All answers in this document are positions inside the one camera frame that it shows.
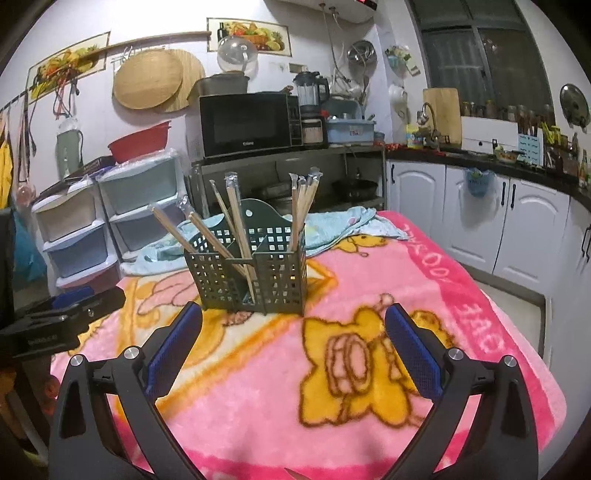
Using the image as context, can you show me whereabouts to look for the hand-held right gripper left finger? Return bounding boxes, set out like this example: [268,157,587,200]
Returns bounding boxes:
[48,301,204,480]

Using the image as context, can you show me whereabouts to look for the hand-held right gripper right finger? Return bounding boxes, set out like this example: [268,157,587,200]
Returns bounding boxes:
[384,302,540,480]

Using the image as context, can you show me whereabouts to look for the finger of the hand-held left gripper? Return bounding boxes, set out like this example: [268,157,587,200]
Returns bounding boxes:
[58,289,126,326]
[51,286,95,313]

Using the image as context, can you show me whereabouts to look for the green plastic utensil basket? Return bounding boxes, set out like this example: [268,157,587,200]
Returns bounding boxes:
[184,198,308,317]

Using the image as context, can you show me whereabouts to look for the pile of wooden chopsticks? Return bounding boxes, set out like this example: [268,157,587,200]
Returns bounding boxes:
[151,167,323,305]

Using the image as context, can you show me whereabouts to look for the beige blue pink drawer unit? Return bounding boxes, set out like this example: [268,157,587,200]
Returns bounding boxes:
[31,178,122,291]

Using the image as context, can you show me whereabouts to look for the blue plastic bag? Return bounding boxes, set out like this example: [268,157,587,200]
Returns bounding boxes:
[11,217,47,287]

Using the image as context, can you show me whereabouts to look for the pink printed blanket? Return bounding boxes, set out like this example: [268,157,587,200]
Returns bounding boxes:
[48,210,568,480]

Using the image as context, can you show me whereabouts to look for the yellow hanging apron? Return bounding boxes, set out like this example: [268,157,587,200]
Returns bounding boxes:
[0,115,14,208]

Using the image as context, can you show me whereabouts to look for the pale green water jug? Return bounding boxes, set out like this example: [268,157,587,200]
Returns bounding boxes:
[56,117,85,182]

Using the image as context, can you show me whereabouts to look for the light blue towel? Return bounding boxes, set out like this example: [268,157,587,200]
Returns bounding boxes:
[121,205,409,277]

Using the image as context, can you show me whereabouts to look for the white kitchen cabinets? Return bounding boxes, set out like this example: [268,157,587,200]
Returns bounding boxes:
[385,159,591,324]

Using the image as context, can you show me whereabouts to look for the red plastic basin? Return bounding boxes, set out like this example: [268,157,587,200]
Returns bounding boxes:
[107,121,172,163]

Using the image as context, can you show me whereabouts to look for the black frying pan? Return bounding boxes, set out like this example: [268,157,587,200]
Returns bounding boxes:
[331,178,379,199]

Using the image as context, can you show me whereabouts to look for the small blue hanging basket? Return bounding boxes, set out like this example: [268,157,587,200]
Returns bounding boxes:
[464,167,494,197]

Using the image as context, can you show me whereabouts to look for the black kitchen countertop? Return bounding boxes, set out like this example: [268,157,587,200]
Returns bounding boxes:
[385,143,591,197]

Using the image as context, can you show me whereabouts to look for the round woven bamboo tray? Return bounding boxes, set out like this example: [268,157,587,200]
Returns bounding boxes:
[113,48,185,110]

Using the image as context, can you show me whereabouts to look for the black microwave oven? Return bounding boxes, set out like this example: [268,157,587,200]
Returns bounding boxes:
[185,91,303,160]

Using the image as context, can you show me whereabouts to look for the metal shelf rack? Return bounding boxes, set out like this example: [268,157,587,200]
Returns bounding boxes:
[189,144,387,217]

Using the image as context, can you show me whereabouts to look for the light blue dish drainer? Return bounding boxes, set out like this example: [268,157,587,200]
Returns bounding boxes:
[323,99,377,144]

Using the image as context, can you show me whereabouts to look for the white rectangular box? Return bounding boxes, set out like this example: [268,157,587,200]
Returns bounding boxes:
[461,115,527,154]

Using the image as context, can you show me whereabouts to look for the light blue knife holder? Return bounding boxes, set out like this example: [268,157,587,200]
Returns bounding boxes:
[517,111,546,164]

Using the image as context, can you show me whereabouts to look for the round wooden board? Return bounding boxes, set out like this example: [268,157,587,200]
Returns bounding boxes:
[157,48,207,114]

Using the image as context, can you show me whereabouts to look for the wooden cutting board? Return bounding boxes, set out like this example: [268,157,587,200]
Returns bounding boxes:
[422,88,462,144]

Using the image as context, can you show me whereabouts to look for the metal sink faucet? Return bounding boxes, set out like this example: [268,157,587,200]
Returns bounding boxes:
[416,102,439,148]

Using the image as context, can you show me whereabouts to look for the white storage canister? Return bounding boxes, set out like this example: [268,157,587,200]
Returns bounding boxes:
[301,117,326,145]

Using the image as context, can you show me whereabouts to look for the grey plastic tub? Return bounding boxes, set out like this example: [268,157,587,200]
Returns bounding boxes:
[187,71,251,97]

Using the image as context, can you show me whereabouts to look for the cluster of sauce bottles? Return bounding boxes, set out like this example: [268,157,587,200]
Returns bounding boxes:
[545,124,591,185]

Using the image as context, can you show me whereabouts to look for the white ceramic pitcher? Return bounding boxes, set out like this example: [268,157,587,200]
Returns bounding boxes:
[388,83,409,121]

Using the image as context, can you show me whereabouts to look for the row of spice jars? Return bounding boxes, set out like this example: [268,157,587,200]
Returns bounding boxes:
[461,99,555,123]

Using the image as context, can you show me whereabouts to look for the clear glass bowl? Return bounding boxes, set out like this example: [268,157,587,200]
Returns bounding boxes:
[217,34,259,75]

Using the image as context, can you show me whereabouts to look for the black blender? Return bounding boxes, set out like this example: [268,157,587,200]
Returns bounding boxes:
[293,70,331,114]

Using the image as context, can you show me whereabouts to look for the hanging steel pot lid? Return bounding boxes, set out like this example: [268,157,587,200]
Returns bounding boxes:
[560,83,591,125]

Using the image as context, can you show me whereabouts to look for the dark framed window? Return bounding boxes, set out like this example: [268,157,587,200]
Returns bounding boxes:
[409,0,555,118]

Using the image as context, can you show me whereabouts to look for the hanging stainless steel bowl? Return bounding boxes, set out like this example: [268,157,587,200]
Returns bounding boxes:
[346,39,377,65]

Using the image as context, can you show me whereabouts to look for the white water heater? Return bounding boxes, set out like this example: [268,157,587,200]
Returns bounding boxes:
[277,0,377,21]

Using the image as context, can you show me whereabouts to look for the black hanging straps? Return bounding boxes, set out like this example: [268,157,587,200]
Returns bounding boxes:
[17,97,38,183]

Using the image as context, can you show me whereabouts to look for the red hanging straps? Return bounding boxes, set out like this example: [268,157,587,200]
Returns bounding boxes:
[52,69,79,121]

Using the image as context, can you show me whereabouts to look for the long fruit wall poster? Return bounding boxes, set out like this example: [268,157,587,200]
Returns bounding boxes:
[27,31,112,100]

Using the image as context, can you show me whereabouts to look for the wooden wall rail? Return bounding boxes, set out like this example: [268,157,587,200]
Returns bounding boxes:
[0,30,208,112]

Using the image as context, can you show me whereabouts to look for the hanging wall organizer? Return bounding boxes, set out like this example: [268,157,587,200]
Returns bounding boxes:
[384,44,421,77]

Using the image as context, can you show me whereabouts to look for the small fruit wall poster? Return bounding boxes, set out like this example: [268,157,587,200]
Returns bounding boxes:
[206,17,288,54]

